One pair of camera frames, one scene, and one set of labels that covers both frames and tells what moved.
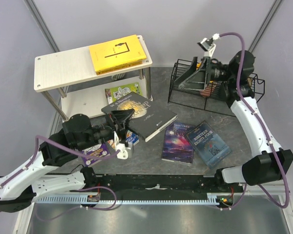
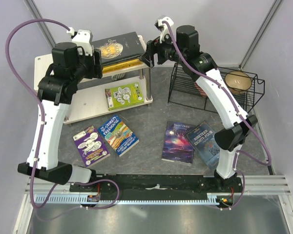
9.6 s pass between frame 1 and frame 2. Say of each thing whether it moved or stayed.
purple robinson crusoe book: stayed
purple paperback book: stayed
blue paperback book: moved
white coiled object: stayed
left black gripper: moved
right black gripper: moved
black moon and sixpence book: moved
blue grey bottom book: stayed
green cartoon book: stayed
